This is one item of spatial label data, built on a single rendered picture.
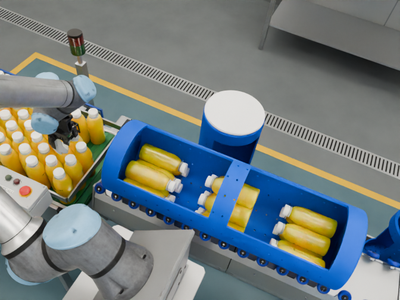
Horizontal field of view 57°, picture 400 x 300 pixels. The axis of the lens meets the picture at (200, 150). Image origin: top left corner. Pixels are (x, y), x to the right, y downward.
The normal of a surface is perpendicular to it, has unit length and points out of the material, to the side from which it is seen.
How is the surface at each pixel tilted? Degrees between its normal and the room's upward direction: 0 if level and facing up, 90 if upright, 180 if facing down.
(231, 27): 0
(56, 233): 36
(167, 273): 43
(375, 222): 0
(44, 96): 83
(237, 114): 0
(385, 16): 90
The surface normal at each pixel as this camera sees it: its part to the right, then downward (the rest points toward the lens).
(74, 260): -0.07, 0.58
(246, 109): 0.10, -0.61
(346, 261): -0.22, 0.09
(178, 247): -0.56, -0.69
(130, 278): 0.33, -0.09
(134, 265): 0.54, -0.40
